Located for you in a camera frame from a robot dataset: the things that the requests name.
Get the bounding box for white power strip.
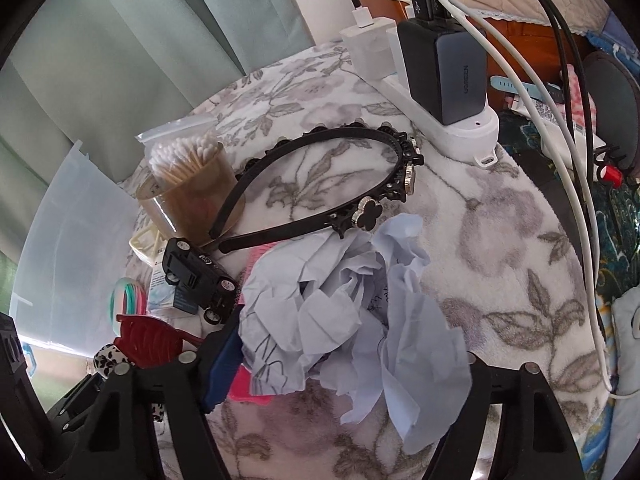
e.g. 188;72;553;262
375;20;499;168

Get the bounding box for black USB charger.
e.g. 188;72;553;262
397;18;487;126

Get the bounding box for black toy car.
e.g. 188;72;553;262
162;237;239;325

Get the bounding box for white paper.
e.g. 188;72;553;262
239;214;472;454

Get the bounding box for bag of cotton swabs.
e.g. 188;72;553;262
136;115;220;188

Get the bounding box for black cable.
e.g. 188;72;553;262
414;0;601;241

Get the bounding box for red hair claw clip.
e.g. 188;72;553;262
114;314;204;368

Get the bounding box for white charging cable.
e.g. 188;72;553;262
349;0;632;401

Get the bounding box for white lotion bottle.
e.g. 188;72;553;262
510;96;587;169

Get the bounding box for white charger cube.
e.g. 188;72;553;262
341;18;396;81

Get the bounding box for floral fleece table cover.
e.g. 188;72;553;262
194;42;606;479

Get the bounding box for pastel hair ties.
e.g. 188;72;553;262
108;277;149;334

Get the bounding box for green curtain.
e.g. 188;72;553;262
0;0;317;271

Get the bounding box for black jewelled headband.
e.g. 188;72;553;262
208;120;425;255

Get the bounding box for clear plastic storage box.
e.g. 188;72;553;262
10;142;138;358

